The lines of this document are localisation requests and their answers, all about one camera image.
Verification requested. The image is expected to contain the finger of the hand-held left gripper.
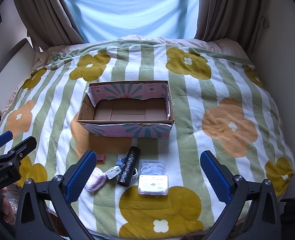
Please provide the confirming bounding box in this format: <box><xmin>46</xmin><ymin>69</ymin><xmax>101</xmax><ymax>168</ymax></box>
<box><xmin>3</xmin><ymin>136</ymin><xmax>37</xmax><ymax>168</ymax></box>
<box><xmin>0</xmin><ymin>131</ymin><xmax>14</xmax><ymax>158</ymax></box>

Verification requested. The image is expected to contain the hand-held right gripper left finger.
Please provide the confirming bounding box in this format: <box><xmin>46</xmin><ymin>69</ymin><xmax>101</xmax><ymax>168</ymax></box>
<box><xmin>14</xmin><ymin>150</ymin><xmax>98</xmax><ymax>240</ymax></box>

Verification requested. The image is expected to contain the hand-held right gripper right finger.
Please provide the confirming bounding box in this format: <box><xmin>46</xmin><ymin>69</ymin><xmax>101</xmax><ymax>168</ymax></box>
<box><xmin>200</xmin><ymin>150</ymin><xmax>280</xmax><ymax>240</ymax></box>

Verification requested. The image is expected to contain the pink fluffy cloth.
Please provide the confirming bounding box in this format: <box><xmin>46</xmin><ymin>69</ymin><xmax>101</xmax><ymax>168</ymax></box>
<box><xmin>85</xmin><ymin>168</ymin><xmax>108</xmax><ymax>192</ymax></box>

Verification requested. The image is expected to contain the white floral tissue packet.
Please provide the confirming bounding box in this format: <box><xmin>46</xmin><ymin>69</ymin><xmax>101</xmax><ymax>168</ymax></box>
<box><xmin>104</xmin><ymin>167</ymin><xmax>120</xmax><ymax>180</ymax></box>

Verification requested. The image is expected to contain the small blue box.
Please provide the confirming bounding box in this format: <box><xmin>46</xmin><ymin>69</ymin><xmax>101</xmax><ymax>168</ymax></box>
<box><xmin>114</xmin><ymin>156</ymin><xmax>128</xmax><ymax>168</ymax></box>

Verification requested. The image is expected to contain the black trash bag roll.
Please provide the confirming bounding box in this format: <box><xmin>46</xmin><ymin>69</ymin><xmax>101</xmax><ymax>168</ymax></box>
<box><xmin>116</xmin><ymin>145</ymin><xmax>141</xmax><ymax>187</ymax></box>

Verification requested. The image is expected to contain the labelled clear plastic box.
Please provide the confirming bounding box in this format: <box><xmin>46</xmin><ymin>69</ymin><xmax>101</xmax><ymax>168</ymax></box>
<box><xmin>137</xmin><ymin>174</ymin><xmax>170</xmax><ymax>195</ymax></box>

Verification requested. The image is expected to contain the clear floss pick case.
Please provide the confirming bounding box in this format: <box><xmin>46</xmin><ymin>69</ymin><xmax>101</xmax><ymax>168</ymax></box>
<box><xmin>139</xmin><ymin>159</ymin><xmax>166</xmax><ymax>175</ymax></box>

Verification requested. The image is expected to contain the pink printed cardboard box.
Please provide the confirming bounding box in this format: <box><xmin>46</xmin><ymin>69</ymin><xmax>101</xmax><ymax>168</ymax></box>
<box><xmin>77</xmin><ymin>80</ymin><xmax>175</xmax><ymax>138</ymax></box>

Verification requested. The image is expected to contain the person's left hand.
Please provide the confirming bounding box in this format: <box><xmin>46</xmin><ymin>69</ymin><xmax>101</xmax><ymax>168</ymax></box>
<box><xmin>1</xmin><ymin>187</ymin><xmax>17</xmax><ymax>225</ymax></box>

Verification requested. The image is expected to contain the floral striped blanket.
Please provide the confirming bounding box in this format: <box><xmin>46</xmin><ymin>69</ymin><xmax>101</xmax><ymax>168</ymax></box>
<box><xmin>0</xmin><ymin>39</ymin><xmax>295</xmax><ymax>240</ymax></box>

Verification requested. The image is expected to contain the brown curtain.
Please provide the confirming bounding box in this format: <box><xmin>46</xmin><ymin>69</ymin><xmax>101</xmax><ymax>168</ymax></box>
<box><xmin>29</xmin><ymin>0</ymin><xmax>85</xmax><ymax>49</ymax></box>
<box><xmin>195</xmin><ymin>0</ymin><xmax>270</xmax><ymax>43</ymax></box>

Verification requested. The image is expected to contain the light blue sheer curtain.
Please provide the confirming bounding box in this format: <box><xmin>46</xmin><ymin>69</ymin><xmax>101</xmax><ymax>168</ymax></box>
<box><xmin>62</xmin><ymin>0</ymin><xmax>200</xmax><ymax>43</ymax></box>

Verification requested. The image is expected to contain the white bed frame panel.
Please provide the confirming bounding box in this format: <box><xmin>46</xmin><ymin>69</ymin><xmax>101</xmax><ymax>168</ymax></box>
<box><xmin>0</xmin><ymin>38</ymin><xmax>40</xmax><ymax>120</ymax></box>

